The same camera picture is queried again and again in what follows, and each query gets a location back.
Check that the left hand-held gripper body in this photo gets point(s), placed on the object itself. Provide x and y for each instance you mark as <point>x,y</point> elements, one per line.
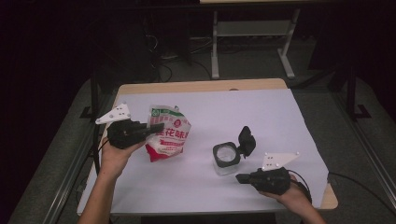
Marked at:
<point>124,133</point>

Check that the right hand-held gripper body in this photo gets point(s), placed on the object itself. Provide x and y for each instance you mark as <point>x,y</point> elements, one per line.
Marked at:
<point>272,180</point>

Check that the white and red seasoning bag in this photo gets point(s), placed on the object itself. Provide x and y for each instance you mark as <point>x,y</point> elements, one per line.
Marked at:
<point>169,137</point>

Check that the clear jar with black lid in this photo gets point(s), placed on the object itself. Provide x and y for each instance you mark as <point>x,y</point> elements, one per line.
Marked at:
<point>227,155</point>

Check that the person's left hand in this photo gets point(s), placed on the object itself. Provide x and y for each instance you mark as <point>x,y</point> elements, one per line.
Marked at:
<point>113,158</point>

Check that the person's right hand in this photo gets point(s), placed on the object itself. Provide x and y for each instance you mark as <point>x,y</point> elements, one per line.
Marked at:
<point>294,197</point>

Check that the white paper sheet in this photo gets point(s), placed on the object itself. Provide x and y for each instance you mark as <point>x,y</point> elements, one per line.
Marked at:
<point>199,193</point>

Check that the black metal stand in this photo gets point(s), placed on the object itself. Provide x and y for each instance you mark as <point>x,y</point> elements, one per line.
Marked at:
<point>94,93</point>
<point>353,93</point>

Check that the wooden table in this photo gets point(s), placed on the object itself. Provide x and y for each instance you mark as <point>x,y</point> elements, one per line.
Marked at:
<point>199,85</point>

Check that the grey metal rail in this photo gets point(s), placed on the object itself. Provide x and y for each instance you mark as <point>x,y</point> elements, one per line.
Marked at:
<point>364,146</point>
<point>73,168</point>

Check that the white metal desk frame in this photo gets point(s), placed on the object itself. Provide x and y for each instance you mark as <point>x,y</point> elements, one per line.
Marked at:
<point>253,28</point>

